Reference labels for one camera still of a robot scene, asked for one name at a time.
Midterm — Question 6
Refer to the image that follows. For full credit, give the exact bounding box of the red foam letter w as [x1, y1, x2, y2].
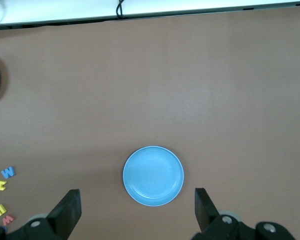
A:
[1, 214, 16, 226]

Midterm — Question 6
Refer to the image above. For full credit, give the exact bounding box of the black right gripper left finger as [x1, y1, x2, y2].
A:
[0, 189, 82, 240]

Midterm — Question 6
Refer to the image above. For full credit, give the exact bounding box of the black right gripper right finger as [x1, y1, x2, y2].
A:
[191, 187, 297, 240]

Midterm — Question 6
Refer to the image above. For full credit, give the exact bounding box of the blue round plate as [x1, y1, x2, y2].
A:
[122, 145, 185, 207]

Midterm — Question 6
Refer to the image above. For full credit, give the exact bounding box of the black cable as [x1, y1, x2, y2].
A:
[115, 0, 125, 20]

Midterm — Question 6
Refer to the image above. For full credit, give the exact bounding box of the black table edge rail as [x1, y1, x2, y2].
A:
[0, 2, 300, 31]

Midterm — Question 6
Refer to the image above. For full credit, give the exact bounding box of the brown table mat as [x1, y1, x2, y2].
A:
[0, 8, 300, 240]

